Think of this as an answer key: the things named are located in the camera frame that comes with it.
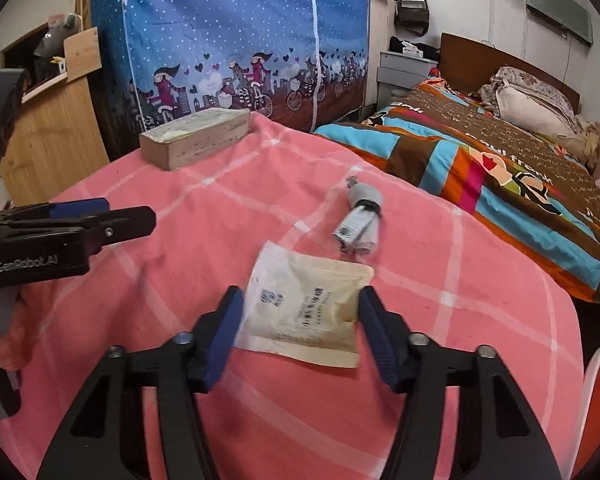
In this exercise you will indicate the beige tall cabinet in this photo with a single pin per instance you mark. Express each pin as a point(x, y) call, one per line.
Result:
point(380, 25)

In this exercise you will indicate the beige plush toy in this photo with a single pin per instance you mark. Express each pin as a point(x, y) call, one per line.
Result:
point(585, 142)

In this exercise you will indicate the brown shoulder bag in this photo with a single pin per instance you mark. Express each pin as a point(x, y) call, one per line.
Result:
point(412, 15)

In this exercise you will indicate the bed with colourful blanket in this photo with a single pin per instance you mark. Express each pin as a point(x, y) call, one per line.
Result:
point(480, 150)

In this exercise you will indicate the grey nightstand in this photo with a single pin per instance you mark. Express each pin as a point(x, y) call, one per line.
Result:
point(400, 72)

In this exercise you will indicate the beige paper packet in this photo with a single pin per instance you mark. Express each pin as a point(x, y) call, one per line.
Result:
point(305, 310)

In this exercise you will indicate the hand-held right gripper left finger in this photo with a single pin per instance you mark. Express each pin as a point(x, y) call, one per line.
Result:
point(220, 340)

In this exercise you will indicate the brown wooden headboard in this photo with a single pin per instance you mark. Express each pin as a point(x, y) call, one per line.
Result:
point(465, 65)

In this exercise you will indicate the grey stuffed toy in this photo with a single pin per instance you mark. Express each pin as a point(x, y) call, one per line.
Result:
point(55, 40)

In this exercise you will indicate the dark clothes pile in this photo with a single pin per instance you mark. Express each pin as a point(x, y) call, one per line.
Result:
point(420, 49)

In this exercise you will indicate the white pillow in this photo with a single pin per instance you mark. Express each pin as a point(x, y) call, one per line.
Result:
point(535, 112)

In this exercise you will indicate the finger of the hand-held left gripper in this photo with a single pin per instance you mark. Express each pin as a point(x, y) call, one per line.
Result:
point(80, 207)
point(125, 222)

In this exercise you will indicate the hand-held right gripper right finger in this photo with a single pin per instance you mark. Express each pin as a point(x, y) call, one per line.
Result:
point(380, 340)

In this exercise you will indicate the pink checked blanket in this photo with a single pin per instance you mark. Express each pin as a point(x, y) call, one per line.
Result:
point(180, 240)

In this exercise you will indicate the thick old book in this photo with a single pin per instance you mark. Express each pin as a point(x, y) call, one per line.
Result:
point(200, 140)

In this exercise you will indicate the floral folded quilt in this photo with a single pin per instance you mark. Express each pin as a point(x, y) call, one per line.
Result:
point(525, 80)

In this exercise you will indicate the blue printed fabric wardrobe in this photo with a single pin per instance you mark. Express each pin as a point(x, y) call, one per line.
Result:
point(205, 20)

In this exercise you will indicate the grey wall unit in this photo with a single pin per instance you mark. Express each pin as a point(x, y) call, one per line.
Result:
point(560, 7)

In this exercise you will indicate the person's left hand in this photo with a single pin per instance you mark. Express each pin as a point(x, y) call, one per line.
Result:
point(17, 345)

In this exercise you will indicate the light wooden cabinet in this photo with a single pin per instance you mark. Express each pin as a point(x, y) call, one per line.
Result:
point(55, 130)

